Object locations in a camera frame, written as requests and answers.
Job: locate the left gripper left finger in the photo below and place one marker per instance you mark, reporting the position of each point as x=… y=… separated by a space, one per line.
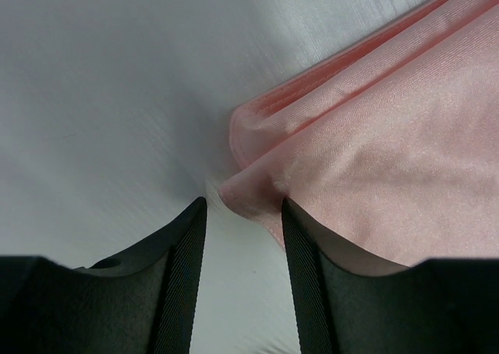
x=140 y=300

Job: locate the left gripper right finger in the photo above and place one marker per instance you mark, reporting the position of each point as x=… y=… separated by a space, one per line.
x=349 y=300

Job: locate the pink satin napkin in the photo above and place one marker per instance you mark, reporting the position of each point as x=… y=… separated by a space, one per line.
x=392 y=143

